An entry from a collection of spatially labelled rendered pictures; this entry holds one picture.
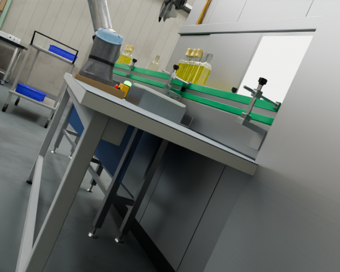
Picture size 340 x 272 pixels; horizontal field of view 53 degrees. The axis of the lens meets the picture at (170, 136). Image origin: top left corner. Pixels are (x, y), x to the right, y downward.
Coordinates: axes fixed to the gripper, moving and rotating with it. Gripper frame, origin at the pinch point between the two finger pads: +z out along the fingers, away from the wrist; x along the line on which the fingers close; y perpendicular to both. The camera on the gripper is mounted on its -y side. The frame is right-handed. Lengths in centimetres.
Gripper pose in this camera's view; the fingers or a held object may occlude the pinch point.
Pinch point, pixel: (161, 18)
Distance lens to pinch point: 174.9
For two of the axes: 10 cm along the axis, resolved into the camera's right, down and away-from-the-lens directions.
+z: -4.1, 9.1, 0.6
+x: -4.3, -2.5, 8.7
